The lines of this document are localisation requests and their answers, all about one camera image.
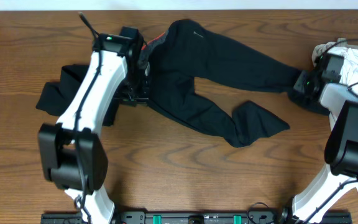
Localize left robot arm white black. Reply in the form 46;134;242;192
38;32;149;223

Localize beige grey garment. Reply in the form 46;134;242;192
311;38;358;62

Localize folded black polo shirt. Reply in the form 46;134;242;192
35;63;121;127

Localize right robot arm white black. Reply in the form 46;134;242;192
280;83;358;223

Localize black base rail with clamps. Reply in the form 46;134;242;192
40;208;352;224

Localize dark navy leggings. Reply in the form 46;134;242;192
140;19;329;147

